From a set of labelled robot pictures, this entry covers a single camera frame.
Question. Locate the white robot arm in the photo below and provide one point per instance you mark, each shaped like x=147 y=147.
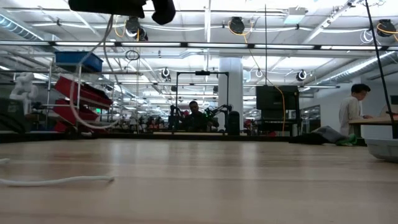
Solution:
x=23 y=90

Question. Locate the blue storage bin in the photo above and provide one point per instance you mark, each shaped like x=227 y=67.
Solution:
x=65 y=59

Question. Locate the red storage bin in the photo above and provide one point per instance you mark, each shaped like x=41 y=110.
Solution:
x=93 y=93
x=87 y=115
x=60 y=127

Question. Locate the metal shelf rack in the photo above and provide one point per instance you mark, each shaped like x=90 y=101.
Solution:
x=48 y=93

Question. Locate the white building column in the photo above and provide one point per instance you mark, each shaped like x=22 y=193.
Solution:
x=230 y=87

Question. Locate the thin black vertical rod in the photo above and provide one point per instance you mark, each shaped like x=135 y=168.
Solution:
x=265 y=46

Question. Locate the black cylinder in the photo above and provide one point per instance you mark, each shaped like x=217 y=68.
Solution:
x=234 y=124

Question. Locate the black cabinet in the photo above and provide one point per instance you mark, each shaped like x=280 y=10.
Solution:
x=273 y=98

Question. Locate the black grey work glove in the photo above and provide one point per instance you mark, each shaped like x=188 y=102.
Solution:
x=326 y=133

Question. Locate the standing person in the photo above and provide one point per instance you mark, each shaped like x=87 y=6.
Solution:
x=349 y=112

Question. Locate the small green object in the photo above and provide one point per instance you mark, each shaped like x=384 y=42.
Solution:
x=348 y=141

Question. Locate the black diagonal support pole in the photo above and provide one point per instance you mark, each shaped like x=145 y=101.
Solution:
x=378 y=59

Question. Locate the wooden desk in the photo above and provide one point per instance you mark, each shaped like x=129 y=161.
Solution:
x=373 y=120

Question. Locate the grey plastic tool case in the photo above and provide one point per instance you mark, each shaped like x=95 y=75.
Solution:
x=382 y=149

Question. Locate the black background rig frame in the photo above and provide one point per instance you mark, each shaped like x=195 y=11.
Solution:
x=202 y=73

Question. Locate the black aluminium table frame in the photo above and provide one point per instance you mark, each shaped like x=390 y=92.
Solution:
x=155 y=137

